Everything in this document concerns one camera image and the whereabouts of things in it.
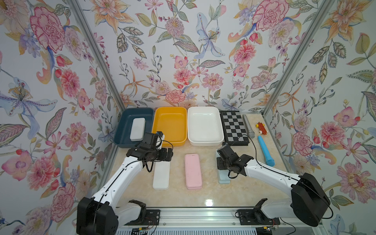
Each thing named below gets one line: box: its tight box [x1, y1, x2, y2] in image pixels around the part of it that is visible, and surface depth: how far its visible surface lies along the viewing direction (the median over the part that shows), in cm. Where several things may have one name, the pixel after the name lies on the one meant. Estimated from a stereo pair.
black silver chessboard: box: [219, 110, 250, 146], surface depth 109 cm
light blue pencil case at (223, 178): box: [218, 169, 232, 185], surface depth 84 cm
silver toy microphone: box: [242, 114, 256, 139], surface depth 110 cm
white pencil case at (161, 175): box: [152, 160, 171, 190], surface depth 87 cm
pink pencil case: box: [184, 153, 203, 190], surface depth 86 cm
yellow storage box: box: [151, 106, 188, 147], surface depth 116 cm
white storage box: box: [187, 106, 225, 147], surface depth 116 cm
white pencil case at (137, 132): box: [129, 117, 146, 142], surface depth 112 cm
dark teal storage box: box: [113, 107, 155, 148], surface depth 116 cm
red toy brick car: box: [255, 121, 269, 136], surface depth 110 cm
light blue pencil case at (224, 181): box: [218, 179, 231, 185], surface depth 85 cm
